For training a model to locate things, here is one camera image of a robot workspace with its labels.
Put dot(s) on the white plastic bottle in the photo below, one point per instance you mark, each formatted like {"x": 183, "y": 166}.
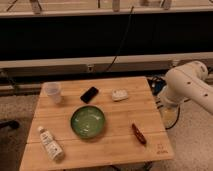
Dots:
{"x": 52, "y": 148}

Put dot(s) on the blue power adapter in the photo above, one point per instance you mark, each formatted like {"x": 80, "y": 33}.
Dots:
{"x": 157, "y": 87}

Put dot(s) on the black chair base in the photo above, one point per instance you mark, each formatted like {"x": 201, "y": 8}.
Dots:
{"x": 12, "y": 124}

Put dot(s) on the clear plastic cup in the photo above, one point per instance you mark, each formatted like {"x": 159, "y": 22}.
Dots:
{"x": 53, "y": 91}

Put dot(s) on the green ceramic bowl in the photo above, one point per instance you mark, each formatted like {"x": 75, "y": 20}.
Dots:
{"x": 87, "y": 122}

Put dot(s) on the red chili pepper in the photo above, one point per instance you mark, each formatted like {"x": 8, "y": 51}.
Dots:
{"x": 139, "y": 135}

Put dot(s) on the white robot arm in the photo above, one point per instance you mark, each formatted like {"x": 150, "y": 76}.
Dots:
{"x": 187, "y": 81}

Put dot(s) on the black smartphone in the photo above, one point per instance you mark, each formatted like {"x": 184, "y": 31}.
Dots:
{"x": 89, "y": 94}

